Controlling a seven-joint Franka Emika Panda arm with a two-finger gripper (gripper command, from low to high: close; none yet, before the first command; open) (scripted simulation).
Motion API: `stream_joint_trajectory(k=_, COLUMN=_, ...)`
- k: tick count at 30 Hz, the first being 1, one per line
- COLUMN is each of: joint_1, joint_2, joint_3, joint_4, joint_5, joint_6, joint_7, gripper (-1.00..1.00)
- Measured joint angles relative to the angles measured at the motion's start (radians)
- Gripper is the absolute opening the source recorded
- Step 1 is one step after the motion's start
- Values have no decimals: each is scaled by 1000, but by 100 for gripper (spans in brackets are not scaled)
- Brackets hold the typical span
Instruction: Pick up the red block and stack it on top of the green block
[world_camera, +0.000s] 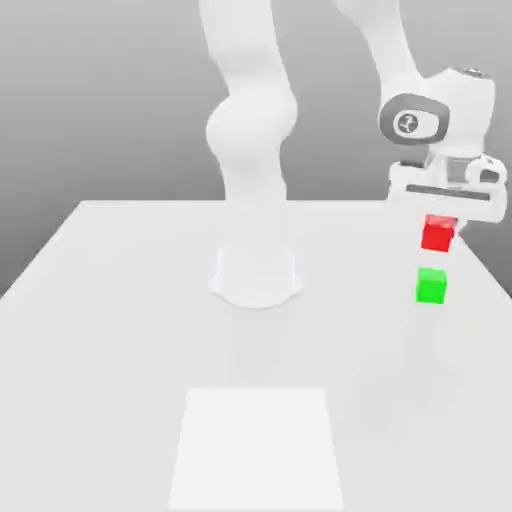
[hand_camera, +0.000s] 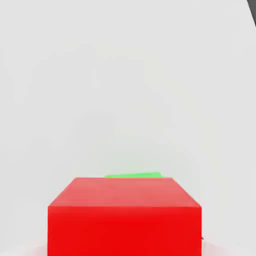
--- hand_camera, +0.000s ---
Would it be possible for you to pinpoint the small red cube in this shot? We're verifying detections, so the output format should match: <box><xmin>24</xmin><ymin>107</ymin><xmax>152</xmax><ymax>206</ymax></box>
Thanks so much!
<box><xmin>47</xmin><ymin>177</ymin><xmax>203</xmax><ymax>256</ymax></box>

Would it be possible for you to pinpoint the small green cube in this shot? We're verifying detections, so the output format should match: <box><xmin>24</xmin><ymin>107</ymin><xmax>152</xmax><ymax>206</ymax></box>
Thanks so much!
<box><xmin>104</xmin><ymin>171</ymin><xmax>164</xmax><ymax>179</ymax></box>

